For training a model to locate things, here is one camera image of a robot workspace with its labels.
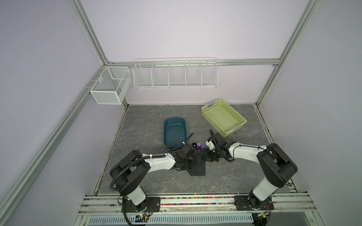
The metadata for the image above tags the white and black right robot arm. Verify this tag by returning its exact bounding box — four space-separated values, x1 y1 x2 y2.
203 129 298 211

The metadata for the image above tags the white mesh wall basket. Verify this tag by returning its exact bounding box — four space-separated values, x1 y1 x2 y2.
90 66 132 105

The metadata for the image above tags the teal plastic cutlery bin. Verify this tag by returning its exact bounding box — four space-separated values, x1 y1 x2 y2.
164 117 187 149

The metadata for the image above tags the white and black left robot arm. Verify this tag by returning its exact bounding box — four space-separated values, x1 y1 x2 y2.
109 133 199 212

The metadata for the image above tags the light green perforated plastic basket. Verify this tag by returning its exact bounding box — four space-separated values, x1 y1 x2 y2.
201 99 247 137

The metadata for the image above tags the white wire wall rack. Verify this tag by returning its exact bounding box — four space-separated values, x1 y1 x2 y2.
133 57 219 89

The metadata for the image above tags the purple metallic spoon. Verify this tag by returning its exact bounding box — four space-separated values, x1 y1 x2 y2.
192 143 199 150

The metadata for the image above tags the aluminium enclosure frame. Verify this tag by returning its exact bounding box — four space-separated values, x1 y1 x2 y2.
1 1 320 226

